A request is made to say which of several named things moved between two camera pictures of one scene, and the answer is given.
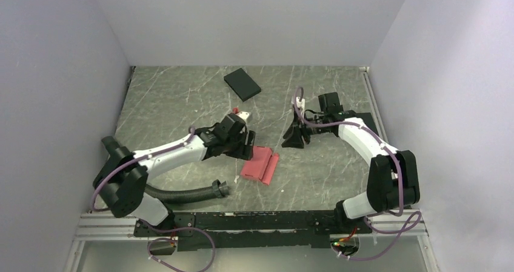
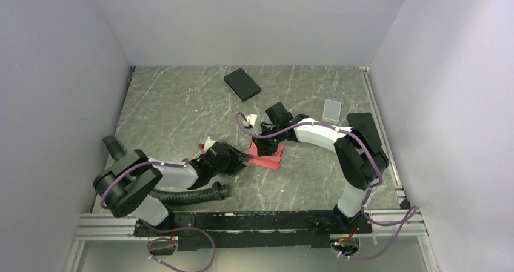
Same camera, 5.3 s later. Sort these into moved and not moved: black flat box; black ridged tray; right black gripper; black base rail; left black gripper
Moved: right black gripper; left black gripper
Not moved: black flat box; black ridged tray; black base rail
